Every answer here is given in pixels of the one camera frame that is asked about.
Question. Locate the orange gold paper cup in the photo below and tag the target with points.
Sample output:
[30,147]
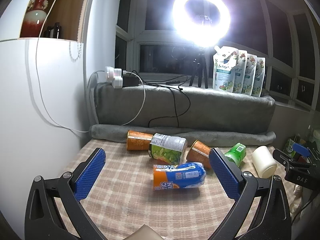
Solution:
[199,152]

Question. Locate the ring light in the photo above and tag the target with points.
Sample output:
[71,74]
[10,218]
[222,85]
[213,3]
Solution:
[200,30]

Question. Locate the green tissue box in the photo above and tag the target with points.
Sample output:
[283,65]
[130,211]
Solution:
[288,148]

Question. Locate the grey fleece blanket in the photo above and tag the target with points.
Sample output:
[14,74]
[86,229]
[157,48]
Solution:
[212,117]

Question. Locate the blue orange label cup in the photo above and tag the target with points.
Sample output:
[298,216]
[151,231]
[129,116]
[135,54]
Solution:
[184,176]

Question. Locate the white plastic cup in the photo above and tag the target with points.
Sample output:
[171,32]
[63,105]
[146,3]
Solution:
[264,163]

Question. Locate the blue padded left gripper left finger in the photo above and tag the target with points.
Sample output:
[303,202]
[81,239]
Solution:
[87,172]

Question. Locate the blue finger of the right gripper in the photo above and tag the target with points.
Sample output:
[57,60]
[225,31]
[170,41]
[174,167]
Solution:
[300,149]

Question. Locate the black tripod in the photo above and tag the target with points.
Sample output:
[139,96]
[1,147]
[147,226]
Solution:
[199,69]

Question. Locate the white refill pouch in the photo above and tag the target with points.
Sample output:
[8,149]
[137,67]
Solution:
[251,65]
[240,71]
[224,61]
[259,77]

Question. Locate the black power adapter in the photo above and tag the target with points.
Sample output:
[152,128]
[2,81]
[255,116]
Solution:
[130,81]

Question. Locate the white power strip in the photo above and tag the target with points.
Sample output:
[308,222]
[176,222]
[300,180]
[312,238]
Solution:
[112,76]

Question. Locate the red white vase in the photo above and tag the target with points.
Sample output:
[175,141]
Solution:
[34,18]

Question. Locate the green plastic cup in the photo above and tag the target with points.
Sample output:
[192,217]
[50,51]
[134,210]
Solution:
[236,154]

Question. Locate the black thermos bottle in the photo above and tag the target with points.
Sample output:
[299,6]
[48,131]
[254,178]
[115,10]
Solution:
[54,31]

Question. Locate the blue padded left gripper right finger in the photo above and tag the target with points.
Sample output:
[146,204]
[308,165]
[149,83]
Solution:
[228,174]

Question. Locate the green label clear cup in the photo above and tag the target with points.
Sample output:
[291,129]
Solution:
[166,148]

